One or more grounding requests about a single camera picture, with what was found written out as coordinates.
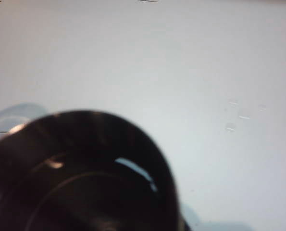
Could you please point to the gold double jigger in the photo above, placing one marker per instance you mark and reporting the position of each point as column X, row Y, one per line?
column 85, row 180

